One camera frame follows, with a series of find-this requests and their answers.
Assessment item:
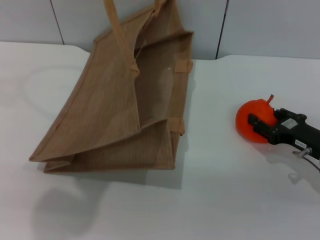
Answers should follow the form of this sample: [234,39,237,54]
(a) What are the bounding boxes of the right wrist cable with plug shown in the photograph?
[292,147,320,173]

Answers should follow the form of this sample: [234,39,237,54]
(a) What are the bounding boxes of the orange fruit with stem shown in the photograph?
[235,93,278,145]

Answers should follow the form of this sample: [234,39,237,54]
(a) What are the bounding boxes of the brown jute handbag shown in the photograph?
[28,0,195,175]

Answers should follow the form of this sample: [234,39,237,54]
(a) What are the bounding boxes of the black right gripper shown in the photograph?
[247,107,320,161]

